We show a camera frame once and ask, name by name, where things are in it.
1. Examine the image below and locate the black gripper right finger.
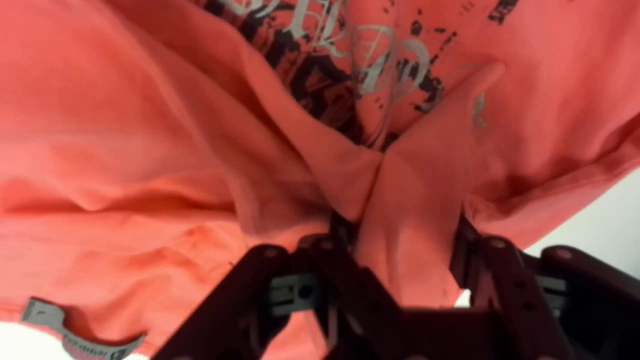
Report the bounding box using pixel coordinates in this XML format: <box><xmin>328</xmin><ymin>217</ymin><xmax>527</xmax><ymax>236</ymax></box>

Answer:
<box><xmin>448</xmin><ymin>212</ymin><xmax>640</xmax><ymax>360</ymax></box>

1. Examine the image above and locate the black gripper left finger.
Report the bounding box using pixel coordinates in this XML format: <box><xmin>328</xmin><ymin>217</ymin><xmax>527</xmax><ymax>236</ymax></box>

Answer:
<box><xmin>153</xmin><ymin>212</ymin><xmax>402</xmax><ymax>360</ymax></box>

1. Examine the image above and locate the coral long sleeve shirt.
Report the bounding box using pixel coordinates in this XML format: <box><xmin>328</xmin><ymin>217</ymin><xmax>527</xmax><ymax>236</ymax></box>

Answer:
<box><xmin>0</xmin><ymin>0</ymin><xmax>640</xmax><ymax>360</ymax></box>

